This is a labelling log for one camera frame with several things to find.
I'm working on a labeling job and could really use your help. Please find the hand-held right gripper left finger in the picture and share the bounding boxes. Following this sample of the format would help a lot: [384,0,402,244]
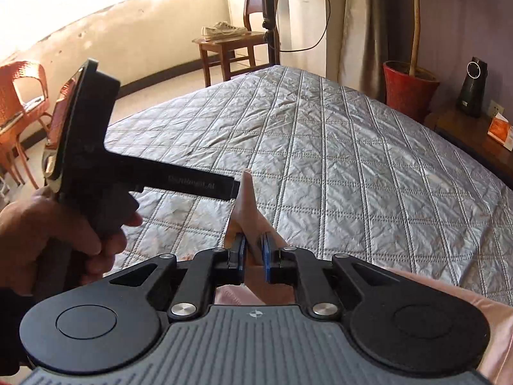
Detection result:
[105,233,246,320]

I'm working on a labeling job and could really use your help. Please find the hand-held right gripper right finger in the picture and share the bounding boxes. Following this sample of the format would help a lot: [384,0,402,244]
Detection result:
[260,233,396,319]

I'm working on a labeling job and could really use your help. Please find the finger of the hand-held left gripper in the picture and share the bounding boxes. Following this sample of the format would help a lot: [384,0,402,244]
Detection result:
[119,159,241,202]

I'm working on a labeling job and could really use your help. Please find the pink garment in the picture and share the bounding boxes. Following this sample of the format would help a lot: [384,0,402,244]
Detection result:
[214,169,513,385]

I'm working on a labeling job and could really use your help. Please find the person's left hand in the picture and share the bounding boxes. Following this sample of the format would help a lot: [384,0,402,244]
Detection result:
[0,185,144,286]

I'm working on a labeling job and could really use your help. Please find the orange wicker chair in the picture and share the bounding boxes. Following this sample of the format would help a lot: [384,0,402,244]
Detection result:
[43,75,80,150]
[0,61,54,188]

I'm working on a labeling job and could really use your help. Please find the wooden chair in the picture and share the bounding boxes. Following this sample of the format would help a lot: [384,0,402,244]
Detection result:
[191,0,281,88]

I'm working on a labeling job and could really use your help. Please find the grey quilted bed cover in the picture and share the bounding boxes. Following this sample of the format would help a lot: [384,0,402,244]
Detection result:
[103,64,513,309]

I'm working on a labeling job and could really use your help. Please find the black standing fan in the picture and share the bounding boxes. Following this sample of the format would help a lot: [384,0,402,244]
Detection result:
[258,0,322,67]

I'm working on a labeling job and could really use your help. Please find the red plant pot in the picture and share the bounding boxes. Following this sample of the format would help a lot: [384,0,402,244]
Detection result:
[383,61,441,123]

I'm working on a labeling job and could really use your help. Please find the long wooden cabinet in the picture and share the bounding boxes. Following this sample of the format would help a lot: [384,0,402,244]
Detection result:
[425,104,513,178]

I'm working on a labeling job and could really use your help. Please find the beige curtain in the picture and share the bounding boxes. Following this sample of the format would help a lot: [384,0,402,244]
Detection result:
[339,0,406,86]

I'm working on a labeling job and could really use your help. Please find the orange tissue box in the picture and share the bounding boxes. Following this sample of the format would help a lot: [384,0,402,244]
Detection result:
[487,113,513,150]

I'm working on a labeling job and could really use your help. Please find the black speaker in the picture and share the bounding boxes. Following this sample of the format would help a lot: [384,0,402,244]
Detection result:
[457,57,489,119]

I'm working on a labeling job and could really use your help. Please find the potted tree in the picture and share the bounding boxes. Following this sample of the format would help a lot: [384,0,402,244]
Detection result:
[383,0,467,77]

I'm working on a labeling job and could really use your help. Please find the black fan cable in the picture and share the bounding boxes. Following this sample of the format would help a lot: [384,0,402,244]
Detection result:
[279,0,336,54]

